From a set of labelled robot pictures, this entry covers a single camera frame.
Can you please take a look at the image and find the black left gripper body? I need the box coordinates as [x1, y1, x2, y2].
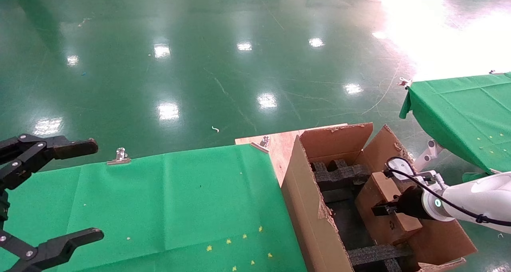
[0, 190, 9, 224]

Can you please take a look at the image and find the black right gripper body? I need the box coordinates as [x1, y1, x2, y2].
[395, 185, 430, 220]

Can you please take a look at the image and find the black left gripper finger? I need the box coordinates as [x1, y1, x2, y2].
[0, 228, 105, 272]
[0, 134, 99, 191]

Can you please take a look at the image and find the black foam insert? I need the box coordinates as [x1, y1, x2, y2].
[347, 243, 416, 272]
[311, 159, 371, 192]

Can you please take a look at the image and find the white table leg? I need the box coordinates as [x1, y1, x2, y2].
[414, 139, 444, 173]

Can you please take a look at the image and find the large green table cloth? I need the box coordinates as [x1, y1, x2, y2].
[0, 144, 308, 272]

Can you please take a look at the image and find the silver binder clip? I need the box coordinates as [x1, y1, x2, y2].
[106, 147, 131, 166]
[251, 135, 271, 153]

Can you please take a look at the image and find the small brown cardboard box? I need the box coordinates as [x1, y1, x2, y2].
[355, 171, 424, 246]

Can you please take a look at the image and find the large open cardboard carton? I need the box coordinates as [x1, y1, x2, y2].
[281, 122, 477, 272]

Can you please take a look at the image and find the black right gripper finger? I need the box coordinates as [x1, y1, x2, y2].
[371, 202, 400, 217]

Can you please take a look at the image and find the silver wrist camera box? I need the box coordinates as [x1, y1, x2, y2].
[385, 158, 440, 189]

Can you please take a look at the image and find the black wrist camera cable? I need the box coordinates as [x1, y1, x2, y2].
[385, 156, 511, 227]

